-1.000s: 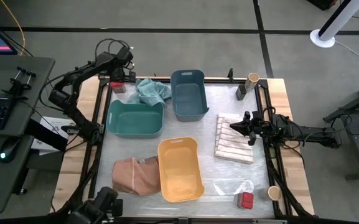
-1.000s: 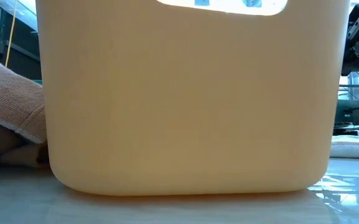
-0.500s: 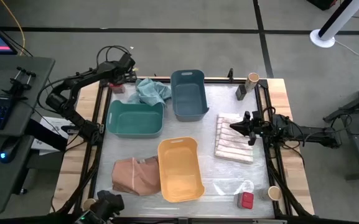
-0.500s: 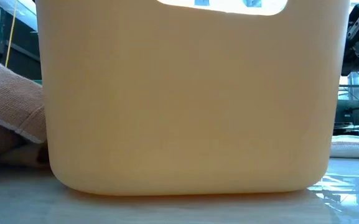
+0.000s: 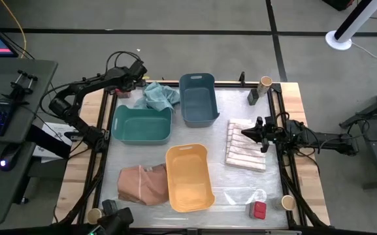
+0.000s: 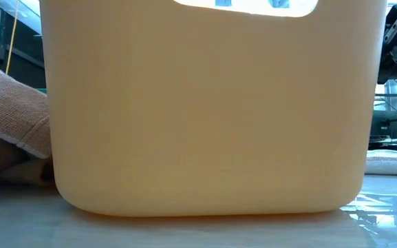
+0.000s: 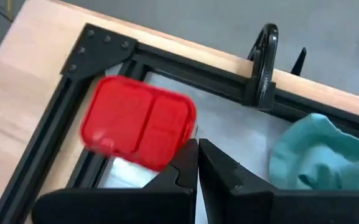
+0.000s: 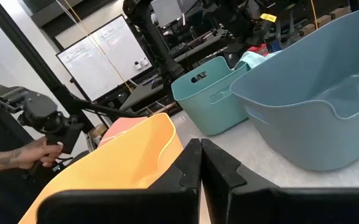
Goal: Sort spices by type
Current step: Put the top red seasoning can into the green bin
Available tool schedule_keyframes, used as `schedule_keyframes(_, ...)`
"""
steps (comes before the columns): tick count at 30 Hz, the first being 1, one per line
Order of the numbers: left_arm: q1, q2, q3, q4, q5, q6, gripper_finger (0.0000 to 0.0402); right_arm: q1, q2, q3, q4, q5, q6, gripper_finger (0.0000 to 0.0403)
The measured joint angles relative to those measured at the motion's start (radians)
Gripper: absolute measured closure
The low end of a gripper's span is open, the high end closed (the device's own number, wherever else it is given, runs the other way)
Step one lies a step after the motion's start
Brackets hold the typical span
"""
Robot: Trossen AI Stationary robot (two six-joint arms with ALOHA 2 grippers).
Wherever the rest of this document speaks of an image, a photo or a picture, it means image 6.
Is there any dark background machine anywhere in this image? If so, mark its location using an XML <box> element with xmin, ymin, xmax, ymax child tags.
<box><xmin>369</xmin><ymin>110</ymin><xmax>397</xmax><ymax>152</ymax></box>

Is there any pink-brown folded cloth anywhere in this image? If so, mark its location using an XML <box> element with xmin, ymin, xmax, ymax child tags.
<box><xmin>0</xmin><ymin>64</ymin><xmax>55</xmax><ymax>187</ymax></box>

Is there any yellow plastic bin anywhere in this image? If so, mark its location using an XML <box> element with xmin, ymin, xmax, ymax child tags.
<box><xmin>39</xmin><ymin>0</ymin><xmax>389</xmax><ymax>218</ymax></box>

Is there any white striped cloth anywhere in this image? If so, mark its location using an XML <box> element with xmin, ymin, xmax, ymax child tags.
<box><xmin>365</xmin><ymin>149</ymin><xmax>397</xmax><ymax>177</ymax></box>

